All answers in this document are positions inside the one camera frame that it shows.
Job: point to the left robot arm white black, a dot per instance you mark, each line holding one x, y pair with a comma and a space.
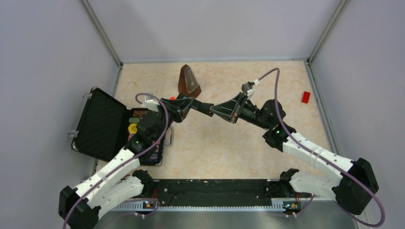
82, 206

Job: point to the black remote control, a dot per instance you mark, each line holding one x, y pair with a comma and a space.
202, 107

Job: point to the yellow poker chip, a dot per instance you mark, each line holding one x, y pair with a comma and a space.
132, 128

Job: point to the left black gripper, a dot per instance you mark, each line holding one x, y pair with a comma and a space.
179, 108

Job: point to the black poker chip case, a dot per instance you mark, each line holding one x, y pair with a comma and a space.
103, 127

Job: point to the brown wooden metronome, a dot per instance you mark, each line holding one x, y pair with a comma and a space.
187, 83

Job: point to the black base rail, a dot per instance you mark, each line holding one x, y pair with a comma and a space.
218, 192

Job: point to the red block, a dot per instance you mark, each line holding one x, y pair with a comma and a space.
306, 97

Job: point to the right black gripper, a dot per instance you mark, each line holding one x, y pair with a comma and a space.
232, 109

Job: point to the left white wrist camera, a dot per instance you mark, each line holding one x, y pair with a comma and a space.
150, 103

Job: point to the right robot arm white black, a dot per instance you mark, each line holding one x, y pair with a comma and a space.
351, 183

